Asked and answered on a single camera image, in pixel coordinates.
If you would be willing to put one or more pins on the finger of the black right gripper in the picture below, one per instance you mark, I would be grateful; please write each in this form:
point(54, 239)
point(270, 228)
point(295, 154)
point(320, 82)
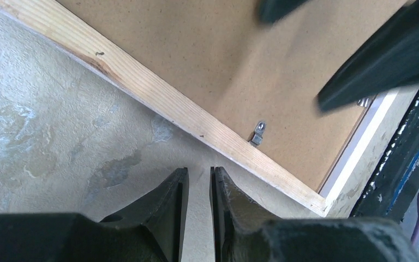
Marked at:
point(387, 60)
point(271, 11)

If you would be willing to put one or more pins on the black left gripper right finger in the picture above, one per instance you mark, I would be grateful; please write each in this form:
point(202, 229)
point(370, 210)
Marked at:
point(246, 231)

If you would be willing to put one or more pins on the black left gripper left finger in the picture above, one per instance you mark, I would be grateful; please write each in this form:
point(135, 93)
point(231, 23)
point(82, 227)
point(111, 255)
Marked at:
point(149, 229)

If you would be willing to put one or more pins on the wooden picture frame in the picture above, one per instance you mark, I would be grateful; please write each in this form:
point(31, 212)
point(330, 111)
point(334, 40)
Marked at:
point(347, 176)

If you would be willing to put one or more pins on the brown backing board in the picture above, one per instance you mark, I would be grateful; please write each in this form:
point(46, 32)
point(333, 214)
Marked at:
point(241, 72)

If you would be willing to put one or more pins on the black aluminium mounting rail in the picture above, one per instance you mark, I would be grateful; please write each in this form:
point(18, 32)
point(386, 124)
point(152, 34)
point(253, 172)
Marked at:
point(395, 180)

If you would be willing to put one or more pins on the small metal frame clip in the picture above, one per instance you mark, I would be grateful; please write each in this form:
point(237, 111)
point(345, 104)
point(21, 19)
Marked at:
point(257, 135)

